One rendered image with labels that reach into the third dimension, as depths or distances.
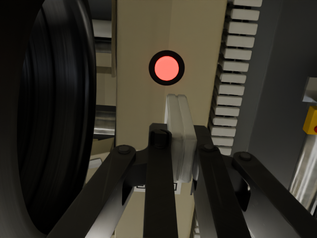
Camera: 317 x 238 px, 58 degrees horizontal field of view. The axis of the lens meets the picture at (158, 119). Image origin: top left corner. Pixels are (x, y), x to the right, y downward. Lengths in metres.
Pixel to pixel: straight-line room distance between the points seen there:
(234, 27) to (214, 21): 0.03
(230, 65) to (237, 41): 0.03
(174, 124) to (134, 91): 0.22
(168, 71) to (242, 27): 0.10
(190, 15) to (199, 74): 0.07
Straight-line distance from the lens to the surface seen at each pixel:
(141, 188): 0.46
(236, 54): 0.39
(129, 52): 0.37
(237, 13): 0.38
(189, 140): 0.16
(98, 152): 0.92
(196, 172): 0.16
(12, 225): 0.36
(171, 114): 0.18
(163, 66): 0.36
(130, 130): 0.40
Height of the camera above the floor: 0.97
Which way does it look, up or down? 25 degrees up
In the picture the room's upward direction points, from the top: 175 degrees counter-clockwise
